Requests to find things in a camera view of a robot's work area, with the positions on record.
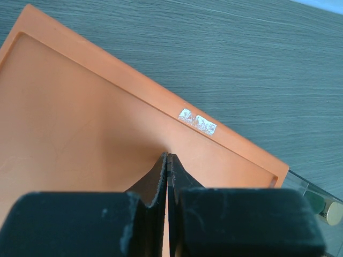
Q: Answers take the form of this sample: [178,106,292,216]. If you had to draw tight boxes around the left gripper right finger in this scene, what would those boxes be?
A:
[167,154,326,256]

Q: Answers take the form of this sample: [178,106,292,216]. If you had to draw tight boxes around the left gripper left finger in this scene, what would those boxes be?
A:
[1,153,167,256]

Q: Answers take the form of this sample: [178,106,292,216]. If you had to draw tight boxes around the orange drawer organizer box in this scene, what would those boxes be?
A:
[0,4,290,257]

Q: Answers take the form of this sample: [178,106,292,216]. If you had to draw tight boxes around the clear drawer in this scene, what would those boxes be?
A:
[282,170,343,256]

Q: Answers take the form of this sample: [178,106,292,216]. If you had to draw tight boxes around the green round puff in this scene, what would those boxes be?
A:
[304,191,325,214]

